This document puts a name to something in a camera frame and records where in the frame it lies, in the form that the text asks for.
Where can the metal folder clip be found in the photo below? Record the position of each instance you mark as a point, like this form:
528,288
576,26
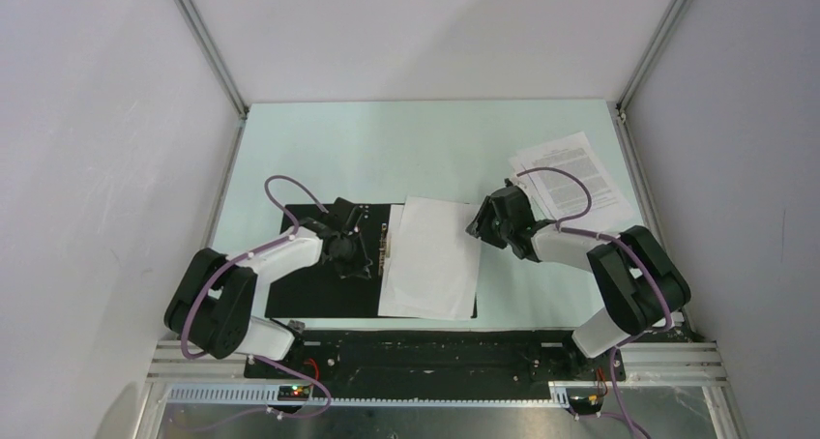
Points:
384,256

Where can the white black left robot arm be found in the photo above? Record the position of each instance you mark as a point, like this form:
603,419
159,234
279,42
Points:
212,305

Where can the printed text paper sheets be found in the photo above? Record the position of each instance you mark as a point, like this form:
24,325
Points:
565,179

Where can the beige and black file folder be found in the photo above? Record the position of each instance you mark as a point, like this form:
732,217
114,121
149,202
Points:
315,292

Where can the controller board with leds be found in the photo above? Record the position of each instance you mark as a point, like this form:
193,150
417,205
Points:
585,405
294,393

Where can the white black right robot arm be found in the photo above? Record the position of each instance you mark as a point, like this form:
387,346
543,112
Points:
638,283

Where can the aluminium frame rail front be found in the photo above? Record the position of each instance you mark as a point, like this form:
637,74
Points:
236,380

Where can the left controller board with leds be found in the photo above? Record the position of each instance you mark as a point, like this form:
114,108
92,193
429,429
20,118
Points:
294,393

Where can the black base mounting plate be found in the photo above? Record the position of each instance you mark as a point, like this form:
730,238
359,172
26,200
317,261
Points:
444,365

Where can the right controller board with leds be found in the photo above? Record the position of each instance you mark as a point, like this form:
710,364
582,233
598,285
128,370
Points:
585,405

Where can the white paper sheets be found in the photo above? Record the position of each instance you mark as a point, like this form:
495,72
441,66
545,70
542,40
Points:
431,267

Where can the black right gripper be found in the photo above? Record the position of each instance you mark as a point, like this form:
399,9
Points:
480,226

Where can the aluminium corner post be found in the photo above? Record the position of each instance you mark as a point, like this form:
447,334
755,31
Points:
212,55
670,20

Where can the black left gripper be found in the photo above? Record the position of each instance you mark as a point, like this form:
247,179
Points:
357,269

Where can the right aluminium corner post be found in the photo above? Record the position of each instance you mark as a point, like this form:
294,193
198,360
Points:
670,20

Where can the left aluminium corner post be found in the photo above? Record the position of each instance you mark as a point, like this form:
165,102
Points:
212,55

